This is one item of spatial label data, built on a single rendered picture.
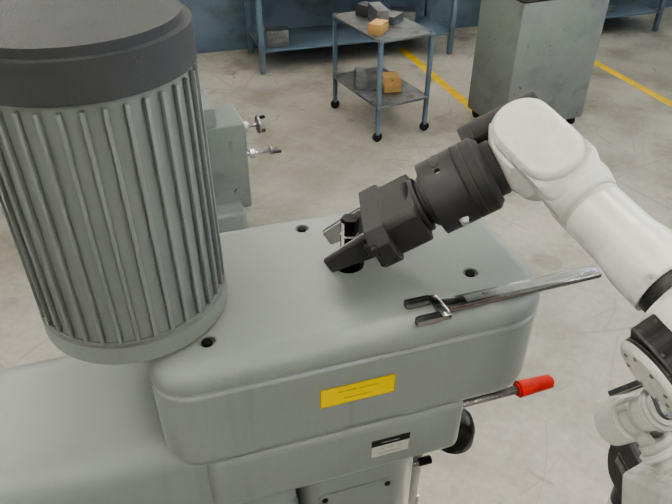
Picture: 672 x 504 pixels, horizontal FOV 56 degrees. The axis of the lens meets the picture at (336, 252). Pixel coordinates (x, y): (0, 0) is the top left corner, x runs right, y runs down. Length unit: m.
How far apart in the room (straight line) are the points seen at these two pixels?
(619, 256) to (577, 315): 3.16
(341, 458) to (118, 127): 0.50
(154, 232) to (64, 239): 0.08
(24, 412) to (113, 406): 0.10
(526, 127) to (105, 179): 0.41
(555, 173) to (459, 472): 2.36
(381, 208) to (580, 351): 2.90
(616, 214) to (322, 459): 0.45
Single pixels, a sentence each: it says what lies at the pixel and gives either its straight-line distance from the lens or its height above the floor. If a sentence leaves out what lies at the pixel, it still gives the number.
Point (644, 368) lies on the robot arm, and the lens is 0.64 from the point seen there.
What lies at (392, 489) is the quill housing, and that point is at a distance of 0.98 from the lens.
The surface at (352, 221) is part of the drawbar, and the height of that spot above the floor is 1.96.
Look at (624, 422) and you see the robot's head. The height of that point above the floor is 1.62.
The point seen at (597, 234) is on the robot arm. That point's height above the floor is 2.02.
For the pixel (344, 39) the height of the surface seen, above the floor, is 0.23.
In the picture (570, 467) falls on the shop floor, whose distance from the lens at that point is 3.06.
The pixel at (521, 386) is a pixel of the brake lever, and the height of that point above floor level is 1.71.
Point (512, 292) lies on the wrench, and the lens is 0.76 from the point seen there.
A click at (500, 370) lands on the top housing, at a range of 0.82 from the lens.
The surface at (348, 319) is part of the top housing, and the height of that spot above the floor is 1.89.
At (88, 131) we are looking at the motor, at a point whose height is 2.15.
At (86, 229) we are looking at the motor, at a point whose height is 2.05.
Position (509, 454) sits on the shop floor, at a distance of 3.03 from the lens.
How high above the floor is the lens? 2.36
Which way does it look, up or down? 36 degrees down
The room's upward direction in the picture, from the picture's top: straight up
